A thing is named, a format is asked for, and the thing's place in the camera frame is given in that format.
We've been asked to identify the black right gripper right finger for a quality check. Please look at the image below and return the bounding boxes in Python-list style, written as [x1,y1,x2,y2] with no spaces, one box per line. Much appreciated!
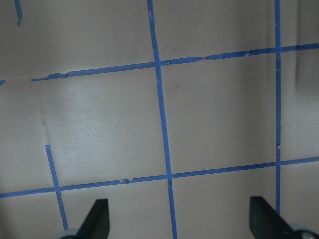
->
[250,196,297,239]

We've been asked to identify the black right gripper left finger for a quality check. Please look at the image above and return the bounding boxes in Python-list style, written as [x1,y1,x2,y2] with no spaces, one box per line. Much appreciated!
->
[77,199,110,239]

